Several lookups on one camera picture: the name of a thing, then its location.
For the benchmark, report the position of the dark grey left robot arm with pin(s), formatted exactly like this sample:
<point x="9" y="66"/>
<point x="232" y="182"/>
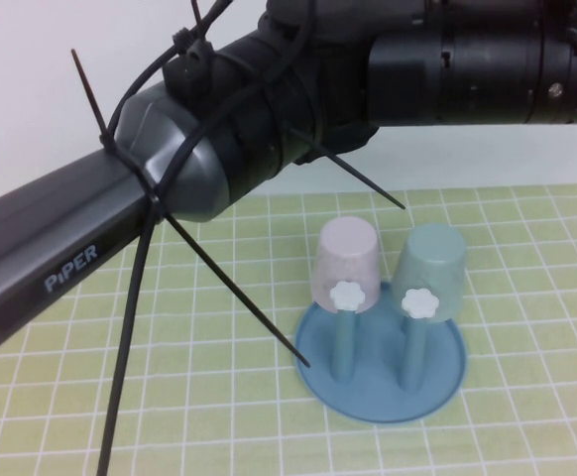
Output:
<point x="70" y="223"/>

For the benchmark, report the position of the pale pink plastic cup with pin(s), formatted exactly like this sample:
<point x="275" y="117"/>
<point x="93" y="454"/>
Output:
<point x="345" y="248"/>

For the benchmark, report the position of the pale teal plastic cup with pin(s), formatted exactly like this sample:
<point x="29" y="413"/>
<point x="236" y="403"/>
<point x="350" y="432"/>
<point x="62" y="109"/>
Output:
<point x="432" y="263"/>

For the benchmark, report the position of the blue cup stand with pegs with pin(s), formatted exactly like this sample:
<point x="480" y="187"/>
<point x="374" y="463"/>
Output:
<point x="378" y="392"/>

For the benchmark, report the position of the long black zip tie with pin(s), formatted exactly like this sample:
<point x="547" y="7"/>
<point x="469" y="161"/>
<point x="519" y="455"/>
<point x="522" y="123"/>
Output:
<point x="244" y="297"/>

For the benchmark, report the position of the short black zip tie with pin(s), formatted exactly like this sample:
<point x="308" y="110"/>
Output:
<point x="368" y="183"/>

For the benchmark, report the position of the green checkered tablecloth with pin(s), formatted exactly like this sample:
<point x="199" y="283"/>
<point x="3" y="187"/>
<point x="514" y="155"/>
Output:
<point x="219" y="421"/>

